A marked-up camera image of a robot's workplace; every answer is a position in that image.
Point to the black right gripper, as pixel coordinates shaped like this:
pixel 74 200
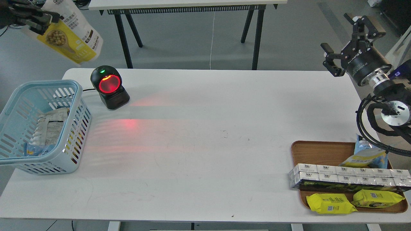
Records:
pixel 365 59

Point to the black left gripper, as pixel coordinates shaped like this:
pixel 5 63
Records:
pixel 29 14

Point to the yellow white bean snack pouch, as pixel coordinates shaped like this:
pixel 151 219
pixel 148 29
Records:
pixel 72 36

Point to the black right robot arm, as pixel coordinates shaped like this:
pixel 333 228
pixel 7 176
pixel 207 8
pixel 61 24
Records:
pixel 388 110

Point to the light blue plastic basket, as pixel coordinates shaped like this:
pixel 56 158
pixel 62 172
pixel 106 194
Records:
pixel 19 119

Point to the white snack bag in basket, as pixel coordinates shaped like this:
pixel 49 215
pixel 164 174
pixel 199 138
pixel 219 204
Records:
pixel 49 127

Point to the blue yellow snack bag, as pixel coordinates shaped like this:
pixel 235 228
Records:
pixel 366 155

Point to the blue snack bag in basket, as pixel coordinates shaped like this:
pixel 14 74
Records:
pixel 32 150

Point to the yellow snack pack right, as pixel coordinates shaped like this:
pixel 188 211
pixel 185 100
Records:
pixel 376 199

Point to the yellow snack pack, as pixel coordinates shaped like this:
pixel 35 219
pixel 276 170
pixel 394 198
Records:
pixel 330 203
pixel 376 199

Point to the yellow snack pack left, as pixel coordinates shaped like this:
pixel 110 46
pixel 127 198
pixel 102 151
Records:
pixel 330 203

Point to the white background table black legs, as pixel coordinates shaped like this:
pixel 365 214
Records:
pixel 197 35

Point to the black barcode scanner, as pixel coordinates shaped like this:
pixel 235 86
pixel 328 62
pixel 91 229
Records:
pixel 108 83

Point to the silver wrapped box pack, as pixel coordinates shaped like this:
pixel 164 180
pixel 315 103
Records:
pixel 326 178

